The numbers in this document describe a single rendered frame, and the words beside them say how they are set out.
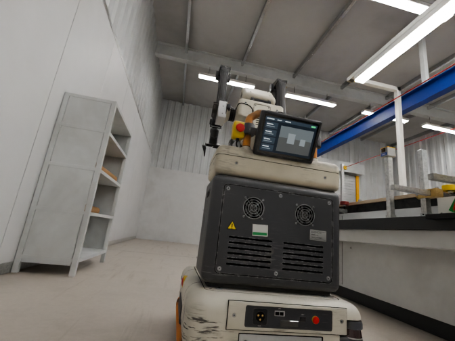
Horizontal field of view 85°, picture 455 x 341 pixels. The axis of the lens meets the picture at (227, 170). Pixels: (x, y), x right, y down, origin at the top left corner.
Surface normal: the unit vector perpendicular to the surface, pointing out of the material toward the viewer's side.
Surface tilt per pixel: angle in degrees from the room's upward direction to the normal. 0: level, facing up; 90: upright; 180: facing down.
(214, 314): 90
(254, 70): 90
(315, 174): 90
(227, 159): 90
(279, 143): 115
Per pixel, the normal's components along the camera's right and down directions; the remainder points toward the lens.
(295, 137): 0.14, 0.21
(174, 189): 0.20, -0.22
